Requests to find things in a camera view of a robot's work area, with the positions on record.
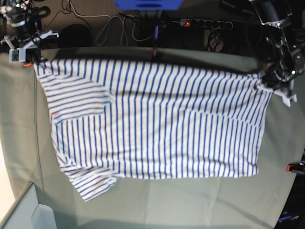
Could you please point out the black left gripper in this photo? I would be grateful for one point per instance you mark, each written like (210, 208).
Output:
(277, 76)

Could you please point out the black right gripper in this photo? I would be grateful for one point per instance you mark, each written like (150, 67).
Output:
(25, 31)

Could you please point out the blue white striped t-shirt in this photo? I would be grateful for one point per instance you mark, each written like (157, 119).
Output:
(113, 119)

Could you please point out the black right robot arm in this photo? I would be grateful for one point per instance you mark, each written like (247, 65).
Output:
(26, 22)

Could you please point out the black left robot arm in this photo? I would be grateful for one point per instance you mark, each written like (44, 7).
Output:
(289, 54)

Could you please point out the red black clamp left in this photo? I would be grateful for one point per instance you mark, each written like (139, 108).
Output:
(27, 64)

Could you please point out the red black clamp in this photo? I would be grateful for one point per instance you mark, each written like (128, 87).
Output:
(27, 64)
(154, 50)
(297, 168)

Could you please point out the black round stool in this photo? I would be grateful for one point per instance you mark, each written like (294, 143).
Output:
(75, 35)

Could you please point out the red black clamp right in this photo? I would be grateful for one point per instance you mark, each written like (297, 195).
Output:
(297, 168)

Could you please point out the blue box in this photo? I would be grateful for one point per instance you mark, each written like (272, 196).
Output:
(148, 4)

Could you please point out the black power strip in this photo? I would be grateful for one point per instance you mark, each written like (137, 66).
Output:
(206, 24)

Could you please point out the red black clamp centre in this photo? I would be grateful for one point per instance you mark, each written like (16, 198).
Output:
(154, 50)

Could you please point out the white bin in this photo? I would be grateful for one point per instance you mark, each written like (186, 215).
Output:
(27, 213)

